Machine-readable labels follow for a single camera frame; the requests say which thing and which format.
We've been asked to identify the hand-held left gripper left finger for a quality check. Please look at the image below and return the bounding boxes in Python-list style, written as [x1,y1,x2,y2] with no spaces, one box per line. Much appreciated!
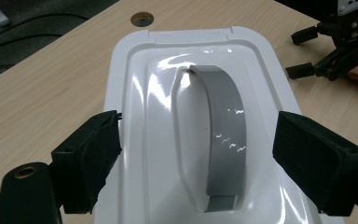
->
[50,109,123,215]

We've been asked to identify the black floor cable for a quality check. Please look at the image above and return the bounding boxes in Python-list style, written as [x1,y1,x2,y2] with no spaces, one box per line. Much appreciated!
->
[18,12,90,26]
[0,32,63,45]

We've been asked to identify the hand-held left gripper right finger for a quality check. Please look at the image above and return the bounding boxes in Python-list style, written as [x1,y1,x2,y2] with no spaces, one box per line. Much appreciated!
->
[272,110,358,217]

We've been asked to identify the white lid with grey handle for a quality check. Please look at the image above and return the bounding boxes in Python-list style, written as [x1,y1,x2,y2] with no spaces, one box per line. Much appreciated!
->
[93,25,346,224]

